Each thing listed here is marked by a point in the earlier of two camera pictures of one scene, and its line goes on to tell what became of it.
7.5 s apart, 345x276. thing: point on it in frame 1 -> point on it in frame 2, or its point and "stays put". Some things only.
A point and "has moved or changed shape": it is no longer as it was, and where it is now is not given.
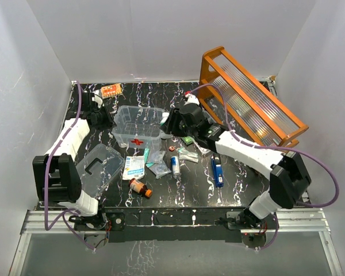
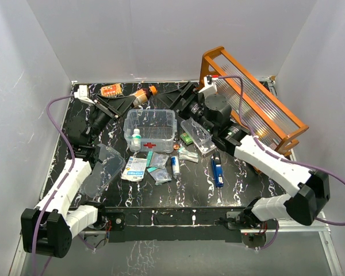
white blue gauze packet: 134,167 stays put
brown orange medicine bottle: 140,187 -> 142,95
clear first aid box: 139,127 has moved or changed shape
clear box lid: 99,167 stays put
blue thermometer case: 218,170 stays put
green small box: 187,140 stays put
